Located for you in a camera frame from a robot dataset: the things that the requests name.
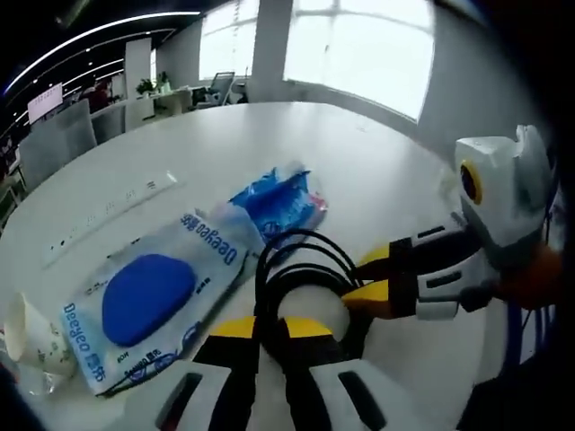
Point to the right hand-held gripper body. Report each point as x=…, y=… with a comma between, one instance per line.
x=507, y=193

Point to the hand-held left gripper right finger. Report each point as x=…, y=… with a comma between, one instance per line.
x=310, y=372

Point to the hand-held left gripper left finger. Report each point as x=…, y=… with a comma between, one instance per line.
x=229, y=372

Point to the wet wipes pack blue lid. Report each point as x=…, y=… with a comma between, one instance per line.
x=148, y=301

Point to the blue tissue pack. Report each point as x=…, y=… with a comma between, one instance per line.
x=278, y=206

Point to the clear plastic water bottle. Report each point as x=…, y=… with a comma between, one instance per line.
x=42, y=381

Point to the white paper cup green print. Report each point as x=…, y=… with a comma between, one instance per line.
x=31, y=328

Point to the person's right hand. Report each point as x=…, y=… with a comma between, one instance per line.
x=534, y=278

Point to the white table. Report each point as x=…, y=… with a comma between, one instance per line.
x=382, y=157

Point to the blue striped cloth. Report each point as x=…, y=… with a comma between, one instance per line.
x=532, y=332

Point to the white power strip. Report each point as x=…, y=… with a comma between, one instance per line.
x=112, y=211

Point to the wide window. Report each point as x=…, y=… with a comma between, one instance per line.
x=359, y=49

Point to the grey office chair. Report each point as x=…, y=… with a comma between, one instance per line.
x=221, y=89

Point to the white office desk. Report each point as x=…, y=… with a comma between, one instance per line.
x=161, y=103

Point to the narrow window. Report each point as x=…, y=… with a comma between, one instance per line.
x=228, y=38

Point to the green potted plant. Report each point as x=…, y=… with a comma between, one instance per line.
x=153, y=84

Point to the curved ceiling light strip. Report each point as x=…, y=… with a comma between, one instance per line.
x=90, y=38

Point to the wall screen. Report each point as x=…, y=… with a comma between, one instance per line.
x=45, y=102

